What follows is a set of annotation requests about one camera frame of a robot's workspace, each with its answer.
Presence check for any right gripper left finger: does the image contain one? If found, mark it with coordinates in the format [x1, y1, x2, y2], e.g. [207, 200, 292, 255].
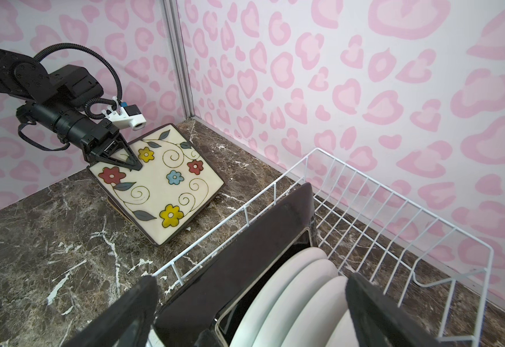
[64, 276, 159, 346]

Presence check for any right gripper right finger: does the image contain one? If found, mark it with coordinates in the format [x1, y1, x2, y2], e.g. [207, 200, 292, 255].
[346, 273, 442, 347]

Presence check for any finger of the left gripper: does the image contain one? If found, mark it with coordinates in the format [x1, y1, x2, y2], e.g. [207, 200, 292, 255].
[91, 137, 143, 171]

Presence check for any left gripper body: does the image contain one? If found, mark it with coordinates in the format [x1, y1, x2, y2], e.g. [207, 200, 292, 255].
[16, 65, 125, 162]

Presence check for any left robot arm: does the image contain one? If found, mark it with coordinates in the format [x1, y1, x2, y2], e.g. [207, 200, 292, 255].
[0, 43, 145, 171]

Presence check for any white round plate patterned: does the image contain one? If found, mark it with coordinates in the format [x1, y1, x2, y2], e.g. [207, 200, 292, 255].
[325, 310, 359, 347]

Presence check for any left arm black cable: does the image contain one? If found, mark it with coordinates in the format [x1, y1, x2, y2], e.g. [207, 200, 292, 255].
[17, 42, 124, 153]

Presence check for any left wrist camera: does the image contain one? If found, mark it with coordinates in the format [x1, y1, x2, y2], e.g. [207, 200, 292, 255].
[102, 105, 147, 131]

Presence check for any white wire dish rack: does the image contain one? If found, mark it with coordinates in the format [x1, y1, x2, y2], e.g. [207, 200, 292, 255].
[158, 148, 495, 346]

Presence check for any aluminium corner post left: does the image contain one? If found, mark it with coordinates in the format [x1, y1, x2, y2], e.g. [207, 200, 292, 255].
[161, 0, 195, 119]

